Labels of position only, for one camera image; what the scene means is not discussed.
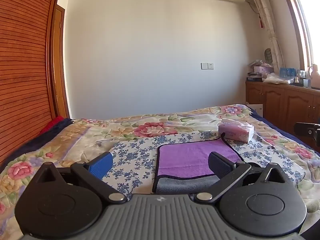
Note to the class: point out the pink tissue pack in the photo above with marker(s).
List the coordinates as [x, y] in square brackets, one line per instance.
[236, 132]

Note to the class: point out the clear plastic bag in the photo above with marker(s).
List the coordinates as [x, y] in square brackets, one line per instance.
[276, 78]

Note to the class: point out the black book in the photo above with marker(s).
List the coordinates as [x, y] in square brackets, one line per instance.
[254, 79]

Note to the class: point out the wooden framed window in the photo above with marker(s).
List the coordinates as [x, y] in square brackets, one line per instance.
[306, 22]

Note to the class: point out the red tassel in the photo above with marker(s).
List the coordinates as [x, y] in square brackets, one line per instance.
[261, 22]

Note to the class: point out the blue floral cloth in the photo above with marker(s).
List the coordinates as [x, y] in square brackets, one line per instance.
[135, 155]

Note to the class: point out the pink box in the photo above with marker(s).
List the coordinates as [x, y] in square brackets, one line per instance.
[262, 69]

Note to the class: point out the wooden door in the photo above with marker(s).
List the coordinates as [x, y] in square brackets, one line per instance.
[60, 62]

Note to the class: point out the purple towel with black trim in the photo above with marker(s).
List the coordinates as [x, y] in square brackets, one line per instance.
[190, 157]

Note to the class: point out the red cloth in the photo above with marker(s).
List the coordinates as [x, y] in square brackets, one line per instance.
[53, 124]

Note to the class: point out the patterned curtain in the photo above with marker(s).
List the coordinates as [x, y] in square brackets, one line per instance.
[270, 25]

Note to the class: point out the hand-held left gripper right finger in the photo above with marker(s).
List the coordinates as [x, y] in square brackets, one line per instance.
[219, 166]

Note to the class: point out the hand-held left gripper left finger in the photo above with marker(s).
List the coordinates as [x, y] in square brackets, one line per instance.
[101, 165]

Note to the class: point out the dark oval fan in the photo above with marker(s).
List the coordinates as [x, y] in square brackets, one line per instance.
[268, 55]

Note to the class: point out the floral bed quilt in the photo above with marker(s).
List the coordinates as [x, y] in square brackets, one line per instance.
[155, 127]

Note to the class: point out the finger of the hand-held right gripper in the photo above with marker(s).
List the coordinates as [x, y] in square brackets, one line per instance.
[307, 130]

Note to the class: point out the white cardboard box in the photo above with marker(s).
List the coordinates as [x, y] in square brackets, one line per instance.
[255, 107]

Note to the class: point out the white plastic bottle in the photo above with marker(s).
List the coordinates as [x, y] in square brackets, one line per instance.
[315, 76]

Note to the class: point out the wooden cabinet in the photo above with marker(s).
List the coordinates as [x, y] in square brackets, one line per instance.
[282, 100]

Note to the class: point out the blue box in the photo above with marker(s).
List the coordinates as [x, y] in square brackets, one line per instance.
[287, 72]

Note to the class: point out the white wall socket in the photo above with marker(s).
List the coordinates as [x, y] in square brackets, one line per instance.
[207, 65]

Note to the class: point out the wooden louvered wardrobe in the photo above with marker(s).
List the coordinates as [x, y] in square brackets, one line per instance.
[22, 67]

